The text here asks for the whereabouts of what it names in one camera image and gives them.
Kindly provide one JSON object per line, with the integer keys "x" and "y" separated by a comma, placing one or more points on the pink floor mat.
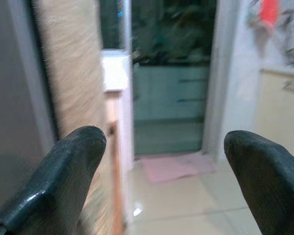
{"x": 171, "y": 169}

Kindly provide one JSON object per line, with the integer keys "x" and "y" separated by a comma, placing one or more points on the beige wood-grain panel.
{"x": 73, "y": 73}

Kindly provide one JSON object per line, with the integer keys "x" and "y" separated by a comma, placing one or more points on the glass sliding door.
{"x": 166, "y": 110}

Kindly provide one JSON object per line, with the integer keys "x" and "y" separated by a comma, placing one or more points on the cream kitchen cabinet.
{"x": 279, "y": 112}

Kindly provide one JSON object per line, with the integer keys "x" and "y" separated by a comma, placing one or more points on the white door frame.
{"x": 127, "y": 122}

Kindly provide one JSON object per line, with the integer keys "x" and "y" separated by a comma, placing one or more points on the red hanging cloth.
{"x": 269, "y": 11}

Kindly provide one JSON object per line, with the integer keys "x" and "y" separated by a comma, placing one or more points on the grey glossy tall appliance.
{"x": 12, "y": 85}

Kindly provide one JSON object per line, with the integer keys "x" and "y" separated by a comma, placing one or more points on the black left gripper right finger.
{"x": 272, "y": 186}

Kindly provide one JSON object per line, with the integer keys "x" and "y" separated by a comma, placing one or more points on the white ledge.
{"x": 115, "y": 73}

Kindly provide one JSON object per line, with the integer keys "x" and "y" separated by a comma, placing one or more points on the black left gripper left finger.
{"x": 51, "y": 183}

